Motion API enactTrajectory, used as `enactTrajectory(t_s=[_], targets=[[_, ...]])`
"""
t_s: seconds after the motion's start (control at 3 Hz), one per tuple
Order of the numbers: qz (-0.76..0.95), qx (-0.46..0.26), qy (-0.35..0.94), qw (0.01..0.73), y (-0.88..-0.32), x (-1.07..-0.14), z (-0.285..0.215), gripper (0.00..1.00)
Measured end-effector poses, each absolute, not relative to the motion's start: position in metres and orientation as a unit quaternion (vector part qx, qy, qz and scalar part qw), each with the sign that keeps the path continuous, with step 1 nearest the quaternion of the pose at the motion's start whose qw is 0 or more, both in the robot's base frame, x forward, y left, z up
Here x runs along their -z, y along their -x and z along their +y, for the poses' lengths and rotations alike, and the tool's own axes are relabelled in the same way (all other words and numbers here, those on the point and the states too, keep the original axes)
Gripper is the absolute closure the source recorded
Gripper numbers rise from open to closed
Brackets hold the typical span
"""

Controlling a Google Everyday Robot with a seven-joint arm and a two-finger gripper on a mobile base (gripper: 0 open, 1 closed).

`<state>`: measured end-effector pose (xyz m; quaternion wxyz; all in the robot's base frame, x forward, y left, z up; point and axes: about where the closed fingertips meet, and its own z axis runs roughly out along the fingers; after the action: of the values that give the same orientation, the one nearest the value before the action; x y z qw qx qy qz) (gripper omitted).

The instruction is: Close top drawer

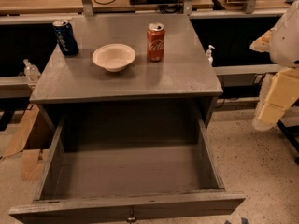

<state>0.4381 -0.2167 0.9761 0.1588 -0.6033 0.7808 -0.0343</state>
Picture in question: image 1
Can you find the white gripper with foam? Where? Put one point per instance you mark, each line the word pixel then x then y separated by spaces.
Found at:
pixel 286 44

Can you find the grey top drawer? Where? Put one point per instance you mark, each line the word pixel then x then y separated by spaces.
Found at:
pixel 141 163

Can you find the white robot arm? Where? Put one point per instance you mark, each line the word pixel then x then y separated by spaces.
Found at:
pixel 285 52

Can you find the black chair leg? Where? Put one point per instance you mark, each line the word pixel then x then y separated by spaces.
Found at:
pixel 290 132

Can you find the white pump dispenser bottle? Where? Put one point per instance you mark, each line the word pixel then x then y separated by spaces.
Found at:
pixel 209 54

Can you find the red cola can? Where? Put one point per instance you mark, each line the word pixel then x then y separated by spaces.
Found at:
pixel 155 41

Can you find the grey wooden cabinet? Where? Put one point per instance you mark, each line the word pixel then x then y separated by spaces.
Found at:
pixel 184 71

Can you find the white ceramic bowl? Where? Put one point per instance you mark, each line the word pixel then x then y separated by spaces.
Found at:
pixel 114 57

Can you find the dark blue soda can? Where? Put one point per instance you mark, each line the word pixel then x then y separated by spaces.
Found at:
pixel 65 37

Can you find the clear plastic bottle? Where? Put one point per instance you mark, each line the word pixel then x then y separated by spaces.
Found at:
pixel 31 71

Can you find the brown cardboard box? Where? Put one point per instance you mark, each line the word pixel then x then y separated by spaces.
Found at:
pixel 32 140

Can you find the grey metal frame post left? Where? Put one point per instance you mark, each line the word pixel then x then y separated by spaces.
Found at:
pixel 87 7

